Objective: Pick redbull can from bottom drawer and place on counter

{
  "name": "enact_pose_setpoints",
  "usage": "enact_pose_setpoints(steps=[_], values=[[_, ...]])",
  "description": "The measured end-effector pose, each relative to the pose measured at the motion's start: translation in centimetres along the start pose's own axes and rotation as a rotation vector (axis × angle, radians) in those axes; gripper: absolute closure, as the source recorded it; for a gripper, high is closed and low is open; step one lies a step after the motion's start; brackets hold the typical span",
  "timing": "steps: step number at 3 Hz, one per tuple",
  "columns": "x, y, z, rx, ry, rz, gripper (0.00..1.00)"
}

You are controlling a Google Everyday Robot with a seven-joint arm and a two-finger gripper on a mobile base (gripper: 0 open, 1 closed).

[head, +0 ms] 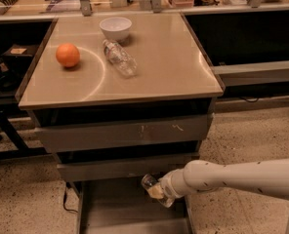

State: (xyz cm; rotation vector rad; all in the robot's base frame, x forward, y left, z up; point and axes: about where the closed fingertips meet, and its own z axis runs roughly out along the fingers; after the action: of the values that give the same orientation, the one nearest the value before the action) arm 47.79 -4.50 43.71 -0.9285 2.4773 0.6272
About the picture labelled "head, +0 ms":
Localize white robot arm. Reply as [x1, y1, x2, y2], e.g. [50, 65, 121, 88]
[142, 159, 289, 234]

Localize grey drawer cabinet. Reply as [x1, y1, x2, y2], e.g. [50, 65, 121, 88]
[15, 11, 226, 234]

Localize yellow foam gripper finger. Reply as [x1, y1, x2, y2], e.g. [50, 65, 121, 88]
[147, 183, 164, 199]

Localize black box with label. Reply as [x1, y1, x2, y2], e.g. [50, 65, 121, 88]
[1, 44, 38, 65]

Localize grey drawer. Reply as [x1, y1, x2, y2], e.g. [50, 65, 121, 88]
[57, 152, 199, 182]
[76, 177, 195, 234]
[35, 114, 214, 153]

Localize grey bottom drawer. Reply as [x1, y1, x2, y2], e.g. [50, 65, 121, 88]
[76, 177, 195, 234]

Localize clear plastic water bottle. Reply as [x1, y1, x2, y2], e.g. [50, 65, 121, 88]
[103, 39, 137, 78]

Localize silver redbull can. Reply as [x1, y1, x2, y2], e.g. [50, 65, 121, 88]
[142, 174, 175, 208]

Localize black cable on floor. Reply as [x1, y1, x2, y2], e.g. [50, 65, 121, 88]
[62, 182, 79, 215]

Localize white bowl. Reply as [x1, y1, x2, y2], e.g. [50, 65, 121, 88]
[100, 17, 132, 42]

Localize grey middle drawer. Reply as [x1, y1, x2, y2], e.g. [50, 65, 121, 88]
[57, 152, 199, 182]

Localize grey metal rail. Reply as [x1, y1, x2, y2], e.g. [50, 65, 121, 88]
[212, 60, 289, 87]

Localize orange fruit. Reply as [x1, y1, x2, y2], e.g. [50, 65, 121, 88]
[56, 43, 80, 67]

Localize grey top drawer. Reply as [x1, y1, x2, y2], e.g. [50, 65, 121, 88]
[35, 114, 214, 153]

